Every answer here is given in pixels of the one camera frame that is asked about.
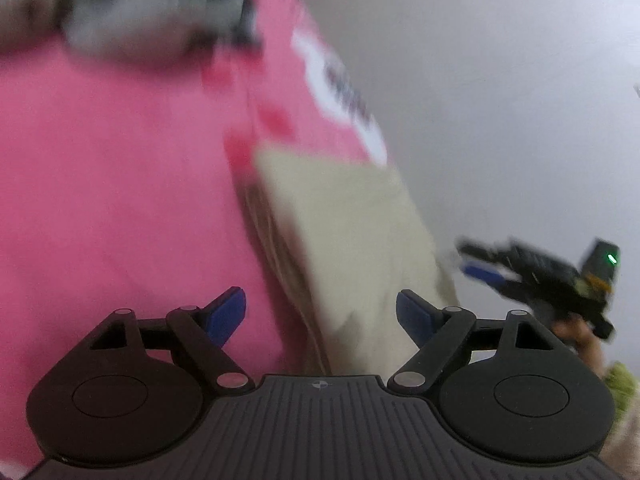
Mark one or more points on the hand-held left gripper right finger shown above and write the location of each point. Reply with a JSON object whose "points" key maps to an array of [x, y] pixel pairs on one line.
{"points": [[415, 317]]}

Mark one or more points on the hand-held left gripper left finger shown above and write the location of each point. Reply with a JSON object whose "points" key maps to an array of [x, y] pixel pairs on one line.
{"points": [[227, 312]]}

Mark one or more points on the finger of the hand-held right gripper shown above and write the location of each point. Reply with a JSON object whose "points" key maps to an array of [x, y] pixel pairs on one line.
{"points": [[482, 252], [482, 273]]}

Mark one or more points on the beige pants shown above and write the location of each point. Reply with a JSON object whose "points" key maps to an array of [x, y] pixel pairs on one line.
{"points": [[350, 240]]}

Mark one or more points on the person's right hand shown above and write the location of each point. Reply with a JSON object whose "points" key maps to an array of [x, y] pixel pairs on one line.
{"points": [[575, 332]]}

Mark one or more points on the yellow green cloth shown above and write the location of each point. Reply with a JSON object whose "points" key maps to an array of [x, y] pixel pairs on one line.
{"points": [[617, 390]]}

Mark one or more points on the pink floral bed sheet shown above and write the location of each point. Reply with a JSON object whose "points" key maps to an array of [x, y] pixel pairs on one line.
{"points": [[125, 185]]}

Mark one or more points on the grey hoodie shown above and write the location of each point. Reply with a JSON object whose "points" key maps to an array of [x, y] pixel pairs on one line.
{"points": [[150, 15]]}

